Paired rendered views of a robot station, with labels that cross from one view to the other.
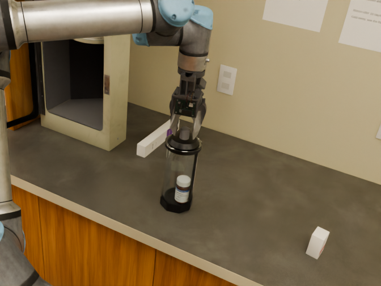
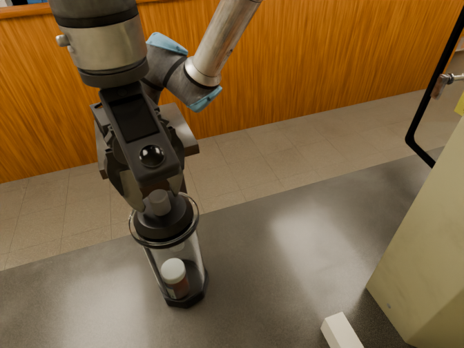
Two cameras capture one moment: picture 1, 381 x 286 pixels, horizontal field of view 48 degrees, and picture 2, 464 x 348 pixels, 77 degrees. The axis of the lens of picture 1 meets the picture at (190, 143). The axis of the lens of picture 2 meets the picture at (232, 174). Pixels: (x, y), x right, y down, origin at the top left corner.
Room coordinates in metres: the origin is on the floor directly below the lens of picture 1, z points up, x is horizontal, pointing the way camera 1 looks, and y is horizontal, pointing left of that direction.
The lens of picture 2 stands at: (1.37, -0.08, 1.51)
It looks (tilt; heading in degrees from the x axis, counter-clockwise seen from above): 42 degrees down; 141
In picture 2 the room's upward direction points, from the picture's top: 3 degrees counter-clockwise
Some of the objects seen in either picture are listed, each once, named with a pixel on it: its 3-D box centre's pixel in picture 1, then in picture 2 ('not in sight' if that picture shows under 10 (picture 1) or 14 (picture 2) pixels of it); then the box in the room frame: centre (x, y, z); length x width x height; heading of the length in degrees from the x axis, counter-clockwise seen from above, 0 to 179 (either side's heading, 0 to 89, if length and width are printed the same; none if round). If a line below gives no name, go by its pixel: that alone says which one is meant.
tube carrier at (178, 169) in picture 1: (180, 172); (175, 253); (1.07, 0.02, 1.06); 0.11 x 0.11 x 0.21
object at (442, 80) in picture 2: not in sight; (440, 86); (1.19, 0.71, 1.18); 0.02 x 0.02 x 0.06; 58
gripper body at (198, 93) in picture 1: (188, 91); (126, 109); (1.04, 0.02, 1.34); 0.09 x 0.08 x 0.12; 173
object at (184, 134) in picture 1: (183, 138); (161, 210); (1.07, 0.02, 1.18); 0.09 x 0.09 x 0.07
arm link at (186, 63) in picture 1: (193, 61); (103, 42); (1.05, 0.02, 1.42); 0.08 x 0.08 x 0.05
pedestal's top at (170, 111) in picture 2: not in sight; (143, 135); (0.49, 0.23, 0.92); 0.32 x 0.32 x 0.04; 72
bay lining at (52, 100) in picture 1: (94, 66); not in sight; (1.49, 0.39, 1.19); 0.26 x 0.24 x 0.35; 68
